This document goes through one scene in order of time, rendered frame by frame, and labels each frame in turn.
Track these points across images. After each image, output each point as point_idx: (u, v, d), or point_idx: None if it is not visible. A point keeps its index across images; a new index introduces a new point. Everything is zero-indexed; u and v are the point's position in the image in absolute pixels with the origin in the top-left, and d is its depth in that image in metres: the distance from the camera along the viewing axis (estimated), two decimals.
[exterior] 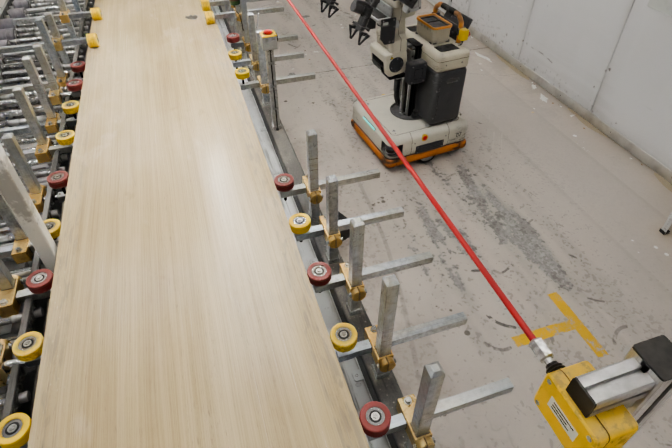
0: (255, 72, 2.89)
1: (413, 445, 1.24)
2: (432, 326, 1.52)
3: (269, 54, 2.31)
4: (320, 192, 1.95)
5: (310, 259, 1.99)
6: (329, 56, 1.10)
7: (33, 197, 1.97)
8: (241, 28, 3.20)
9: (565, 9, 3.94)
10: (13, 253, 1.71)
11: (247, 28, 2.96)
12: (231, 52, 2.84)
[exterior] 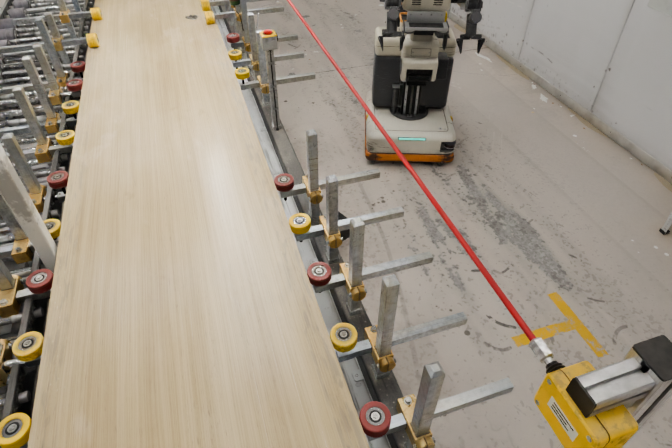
0: (255, 72, 2.89)
1: (413, 445, 1.24)
2: (432, 326, 1.52)
3: (269, 54, 2.31)
4: (320, 192, 1.95)
5: (310, 259, 1.99)
6: (329, 56, 1.10)
7: (33, 197, 1.97)
8: (241, 28, 3.20)
9: (565, 9, 3.94)
10: (13, 253, 1.71)
11: (247, 28, 2.96)
12: (231, 52, 2.84)
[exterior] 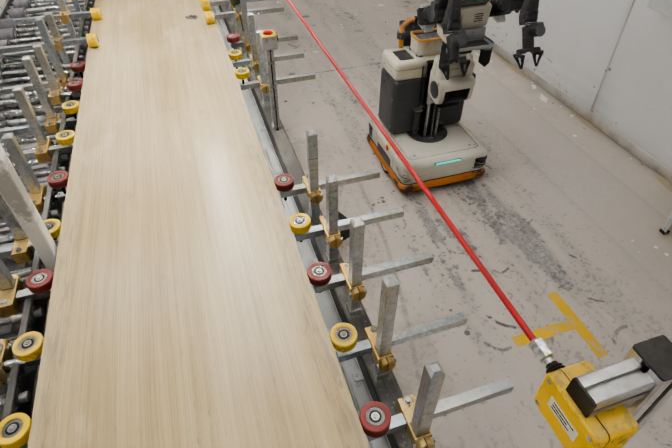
0: (255, 72, 2.89)
1: (413, 445, 1.24)
2: (432, 326, 1.52)
3: (269, 54, 2.31)
4: (320, 192, 1.95)
5: (310, 259, 1.99)
6: (329, 56, 1.10)
7: (33, 197, 1.97)
8: (241, 28, 3.20)
9: (565, 9, 3.94)
10: (13, 253, 1.71)
11: (247, 28, 2.96)
12: (231, 52, 2.84)
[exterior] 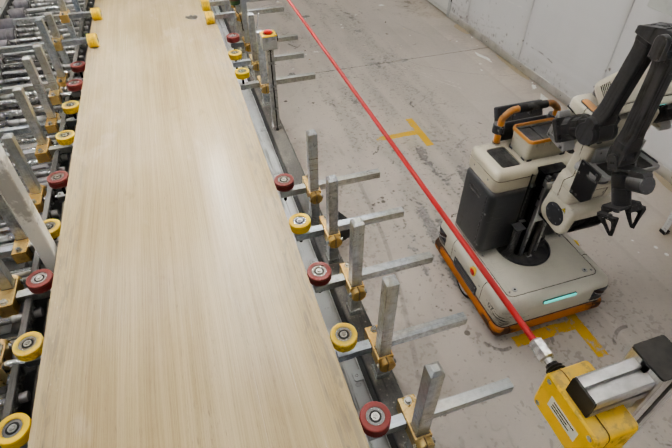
0: (255, 72, 2.89)
1: (413, 445, 1.24)
2: (432, 326, 1.52)
3: (269, 54, 2.31)
4: (320, 192, 1.95)
5: (310, 259, 1.99)
6: (329, 56, 1.10)
7: (33, 197, 1.97)
8: (241, 28, 3.20)
9: (565, 9, 3.94)
10: (13, 253, 1.71)
11: (247, 28, 2.96)
12: (231, 52, 2.84)
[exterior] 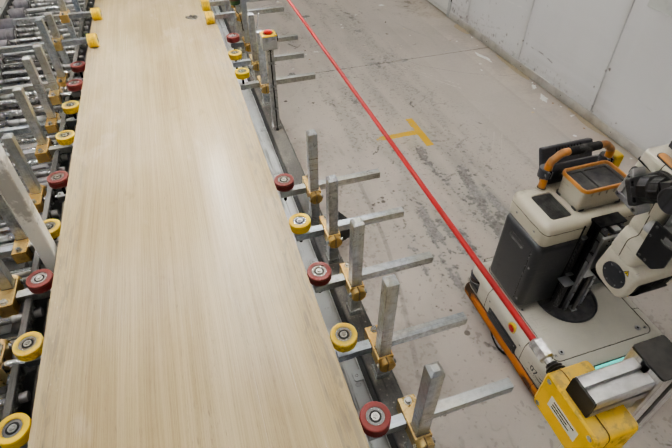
0: (255, 72, 2.89)
1: (413, 445, 1.24)
2: (432, 326, 1.52)
3: (269, 54, 2.31)
4: (320, 192, 1.95)
5: (310, 259, 1.99)
6: (329, 56, 1.10)
7: (33, 197, 1.97)
8: (241, 28, 3.20)
9: (565, 9, 3.94)
10: (13, 253, 1.71)
11: (247, 28, 2.96)
12: (231, 52, 2.84)
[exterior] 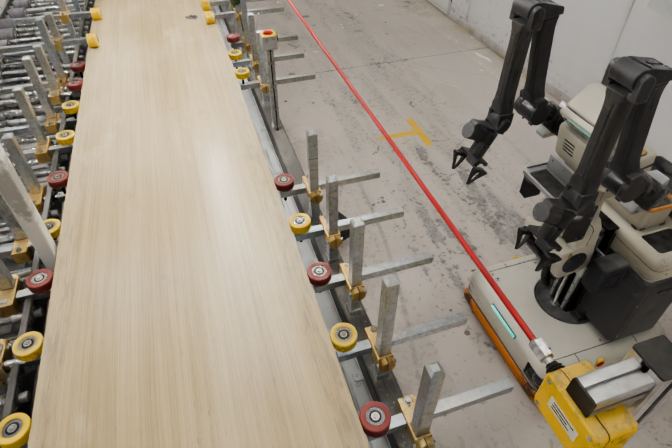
0: (255, 72, 2.89)
1: (413, 445, 1.24)
2: (432, 326, 1.52)
3: (269, 54, 2.31)
4: (320, 192, 1.95)
5: (310, 259, 1.99)
6: (329, 56, 1.10)
7: (33, 197, 1.97)
8: (241, 28, 3.20)
9: (565, 9, 3.94)
10: (13, 253, 1.71)
11: (247, 28, 2.96)
12: (231, 52, 2.84)
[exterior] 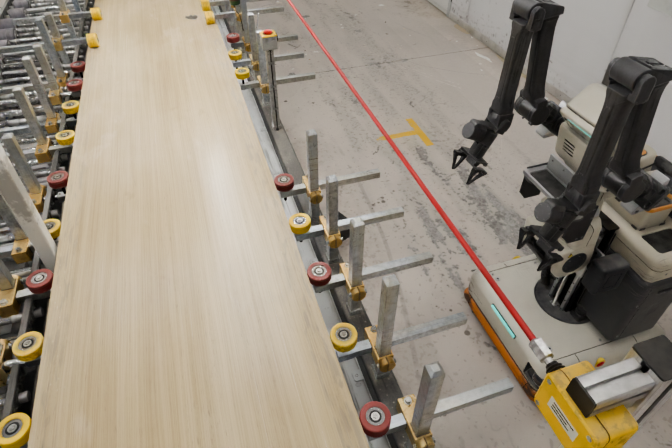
0: (255, 72, 2.89)
1: (413, 445, 1.24)
2: (432, 326, 1.52)
3: (269, 54, 2.31)
4: (320, 192, 1.95)
5: (310, 259, 1.99)
6: (329, 56, 1.10)
7: (33, 197, 1.97)
8: (241, 28, 3.20)
9: (565, 9, 3.94)
10: (13, 253, 1.71)
11: (247, 28, 2.96)
12: (231, 52, 2.84)
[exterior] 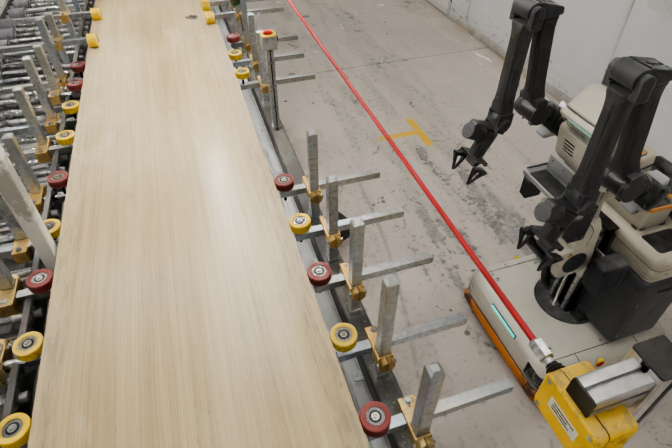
0: (255, 72, 2.89)
1: (413, 445, 1.24)
2: (432, 326, 1.52)
3: (269, 54, 2.31)
4: (320, 192, 1.95)
5: (310, 259, 1.99)
6: (329, 56, 1.10)
7: (33, 197, 1.97)
8: (241, 28, 3.20)
9: (565, 9, 3.94)
10: (13, 253, 1.71)
11: (247, 28, 2.96)
12: (231, 52, 2.84)
